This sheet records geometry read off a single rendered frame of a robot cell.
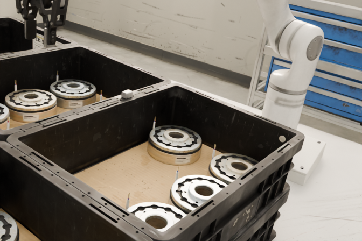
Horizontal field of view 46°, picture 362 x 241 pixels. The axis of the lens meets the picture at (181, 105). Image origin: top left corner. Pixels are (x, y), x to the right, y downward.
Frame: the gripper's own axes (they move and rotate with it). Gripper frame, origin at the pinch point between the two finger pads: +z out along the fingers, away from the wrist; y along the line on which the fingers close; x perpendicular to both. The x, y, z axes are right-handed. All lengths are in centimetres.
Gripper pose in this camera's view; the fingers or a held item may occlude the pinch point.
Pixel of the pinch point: (40, 35)
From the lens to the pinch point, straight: 87.4
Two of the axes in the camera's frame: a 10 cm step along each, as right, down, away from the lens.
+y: -7.7, -3.4, 5.4
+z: -1.3, 9.1, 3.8
